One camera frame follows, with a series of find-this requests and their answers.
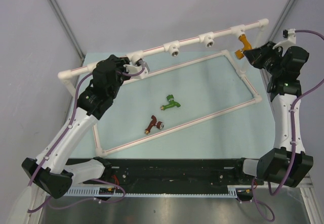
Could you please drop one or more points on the aluminium frame post left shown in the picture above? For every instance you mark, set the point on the aluminium frame post left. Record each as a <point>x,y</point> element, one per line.
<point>66,28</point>

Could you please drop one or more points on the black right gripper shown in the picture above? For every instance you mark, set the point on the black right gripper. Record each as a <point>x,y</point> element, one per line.
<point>257,55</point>

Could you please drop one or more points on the dark red water faucet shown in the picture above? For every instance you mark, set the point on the dark red water faucet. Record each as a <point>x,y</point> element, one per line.
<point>154,123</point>

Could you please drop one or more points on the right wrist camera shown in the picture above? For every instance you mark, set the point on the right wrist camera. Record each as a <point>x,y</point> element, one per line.
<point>289,36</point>

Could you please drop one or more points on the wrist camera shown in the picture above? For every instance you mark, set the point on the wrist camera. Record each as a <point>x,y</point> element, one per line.
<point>289,36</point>
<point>138,71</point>

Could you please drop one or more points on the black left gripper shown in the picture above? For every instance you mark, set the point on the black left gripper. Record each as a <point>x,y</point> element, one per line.
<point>120,61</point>

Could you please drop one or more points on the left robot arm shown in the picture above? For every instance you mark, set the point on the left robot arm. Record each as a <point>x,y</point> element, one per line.
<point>49,170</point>

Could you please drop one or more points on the aluminium frame post right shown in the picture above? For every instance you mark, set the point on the aluminium frame post right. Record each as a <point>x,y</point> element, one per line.
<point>281,20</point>

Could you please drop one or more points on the aluminium frame post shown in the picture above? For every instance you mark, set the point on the aluminium frame post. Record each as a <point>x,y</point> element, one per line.
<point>66,28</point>
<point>281,20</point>

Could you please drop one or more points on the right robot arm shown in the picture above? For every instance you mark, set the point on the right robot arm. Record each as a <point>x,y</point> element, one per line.
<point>287,163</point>

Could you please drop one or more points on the green water faucet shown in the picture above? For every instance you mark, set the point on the green water faucet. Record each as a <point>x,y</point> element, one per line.
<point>171,103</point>

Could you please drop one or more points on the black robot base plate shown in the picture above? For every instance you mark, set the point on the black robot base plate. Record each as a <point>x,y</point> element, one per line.
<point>176,176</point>

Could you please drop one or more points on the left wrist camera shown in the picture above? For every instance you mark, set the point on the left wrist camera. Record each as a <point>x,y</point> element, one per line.
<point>138,71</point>

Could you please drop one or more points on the light blue table mat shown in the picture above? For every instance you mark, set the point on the light blue table mat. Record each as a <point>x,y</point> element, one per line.
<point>201,89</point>

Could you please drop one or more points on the yellow water faucet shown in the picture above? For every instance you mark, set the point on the yellow water faucet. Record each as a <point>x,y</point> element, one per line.
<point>246,46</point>

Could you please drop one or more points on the white PVC pipe frame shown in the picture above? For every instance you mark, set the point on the white PVC pipe frame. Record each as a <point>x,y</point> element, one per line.
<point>177,54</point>

